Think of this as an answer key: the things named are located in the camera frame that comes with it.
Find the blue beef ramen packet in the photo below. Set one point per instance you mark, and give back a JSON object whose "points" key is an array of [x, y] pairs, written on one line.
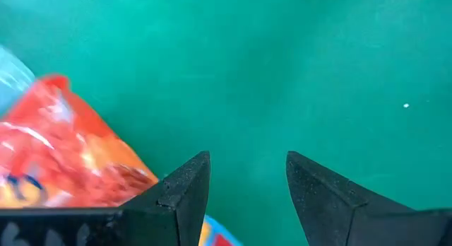
{"points": [[217, 237]]}

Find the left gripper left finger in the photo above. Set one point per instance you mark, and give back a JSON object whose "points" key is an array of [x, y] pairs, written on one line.
{"points": [[169, 210]]}

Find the clear plastic bin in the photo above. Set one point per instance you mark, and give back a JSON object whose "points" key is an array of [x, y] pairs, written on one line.
{"points": [[14, 80]]}

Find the red spicy noodle packet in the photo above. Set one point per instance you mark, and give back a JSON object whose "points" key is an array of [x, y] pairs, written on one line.
{"points": [[63, 150]]}

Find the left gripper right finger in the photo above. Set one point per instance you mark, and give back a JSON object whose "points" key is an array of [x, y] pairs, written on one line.
{"points": [[335, 217]]}

